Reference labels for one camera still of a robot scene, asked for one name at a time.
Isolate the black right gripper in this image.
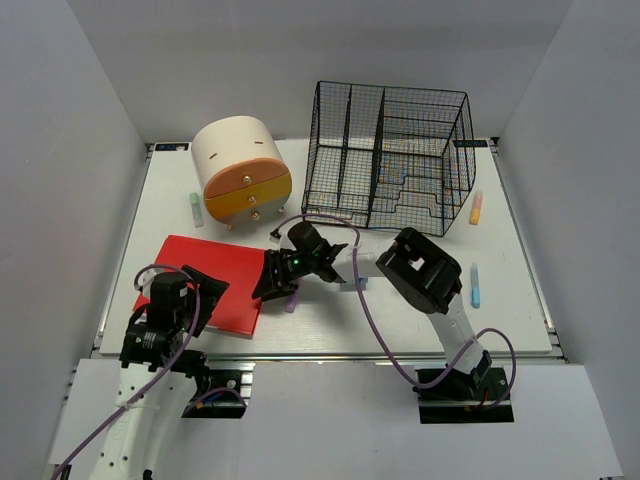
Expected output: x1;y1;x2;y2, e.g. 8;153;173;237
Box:
252;249;316;302

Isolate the red folder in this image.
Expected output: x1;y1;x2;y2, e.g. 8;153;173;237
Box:
131;234;269;340

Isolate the blue labelled clear jar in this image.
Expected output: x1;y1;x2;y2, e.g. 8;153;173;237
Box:
339;278;369;292

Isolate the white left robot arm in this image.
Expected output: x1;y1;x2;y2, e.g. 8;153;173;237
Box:
52;264;229;479

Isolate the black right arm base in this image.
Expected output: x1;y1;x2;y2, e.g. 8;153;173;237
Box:
413;367;514;425

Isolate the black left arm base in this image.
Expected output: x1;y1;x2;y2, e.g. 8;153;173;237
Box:
176;351;255;419

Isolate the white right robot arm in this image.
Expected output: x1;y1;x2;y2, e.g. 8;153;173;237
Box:
252;220;491;399

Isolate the pink highlighter pen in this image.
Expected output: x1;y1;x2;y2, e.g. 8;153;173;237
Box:
285;293;298;313

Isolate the green highlighter pen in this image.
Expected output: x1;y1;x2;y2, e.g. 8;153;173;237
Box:
189;192;204;228

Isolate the round white drawer cabinet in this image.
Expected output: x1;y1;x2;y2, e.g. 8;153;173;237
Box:
191;116;292;228

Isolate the blue highlighter pen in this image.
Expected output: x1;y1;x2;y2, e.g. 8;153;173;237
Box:
470;263;481;309

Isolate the orange highlighter pen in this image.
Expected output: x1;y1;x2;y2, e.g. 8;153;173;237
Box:
469;191;483;225

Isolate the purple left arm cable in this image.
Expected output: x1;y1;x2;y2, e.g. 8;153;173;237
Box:
49;264;249;480

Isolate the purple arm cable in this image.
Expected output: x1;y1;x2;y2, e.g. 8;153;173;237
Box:
277;214;520;402
49;264;249;480

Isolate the black wire mesh organizer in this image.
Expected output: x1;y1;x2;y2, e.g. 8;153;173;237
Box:
301;81;476;237

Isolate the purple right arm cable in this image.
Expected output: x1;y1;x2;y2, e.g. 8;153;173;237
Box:
277;214;520;402

